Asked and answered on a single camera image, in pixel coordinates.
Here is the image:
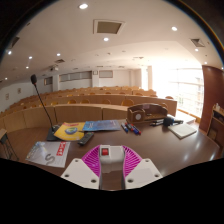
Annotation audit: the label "blue booklet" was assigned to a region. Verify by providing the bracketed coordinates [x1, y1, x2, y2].
[81, 119, 122, 133]

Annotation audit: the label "rows of wooden auditorium seats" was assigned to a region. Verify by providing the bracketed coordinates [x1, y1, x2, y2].
[0, 85, 178, 133]

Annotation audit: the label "white notebook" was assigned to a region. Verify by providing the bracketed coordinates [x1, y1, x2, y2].
[167, 122, 198, 140]

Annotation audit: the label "black remote control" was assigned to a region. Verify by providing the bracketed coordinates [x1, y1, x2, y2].
[77, 132, 95, 147]

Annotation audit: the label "small ceiling vent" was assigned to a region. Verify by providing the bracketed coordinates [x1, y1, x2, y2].
[190, 37, 206, 48]

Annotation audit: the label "white printed paper sheet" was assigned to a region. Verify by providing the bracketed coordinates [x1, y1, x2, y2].
[25, 140, 71, 168]

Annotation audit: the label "folding stand with wooden top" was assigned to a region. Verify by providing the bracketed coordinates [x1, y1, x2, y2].
[0, 128, 19, 161]

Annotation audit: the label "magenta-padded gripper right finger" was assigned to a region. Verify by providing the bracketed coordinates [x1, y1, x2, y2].
[122, 145, 164, 190]

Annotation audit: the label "white charger with red button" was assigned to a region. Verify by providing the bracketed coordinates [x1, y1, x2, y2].
[99, 144, 126, 174]

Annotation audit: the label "bright window wall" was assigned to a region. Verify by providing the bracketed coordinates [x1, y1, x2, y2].
[151, 68, 205, 118]

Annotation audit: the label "wooden shelf unit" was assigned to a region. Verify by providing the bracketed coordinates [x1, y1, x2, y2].
[206, 103, 224, 148]

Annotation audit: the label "wooden desk organizer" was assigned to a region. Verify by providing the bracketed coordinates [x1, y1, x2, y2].
[126, 102, 169, 124]

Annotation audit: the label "black gooseneck desk microphone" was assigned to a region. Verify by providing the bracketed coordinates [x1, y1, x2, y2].
[30, 73, 63, 142]

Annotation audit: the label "black desk device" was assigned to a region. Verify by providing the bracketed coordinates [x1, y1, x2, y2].
[163, 116, 184, 127]

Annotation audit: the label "large square ceiling vent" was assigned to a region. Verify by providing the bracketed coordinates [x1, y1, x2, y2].
[93, 19, 126, 36]

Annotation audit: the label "blue marker pen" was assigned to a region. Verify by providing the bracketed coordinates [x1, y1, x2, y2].
[120, 123, 130, 134]
[130, 123, 142, 136]

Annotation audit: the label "recessed ceiling lights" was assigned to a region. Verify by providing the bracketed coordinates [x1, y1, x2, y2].
[4, 2, 209, 71]

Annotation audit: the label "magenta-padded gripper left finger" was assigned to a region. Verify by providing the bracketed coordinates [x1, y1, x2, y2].
[60, 144, 102, 190]

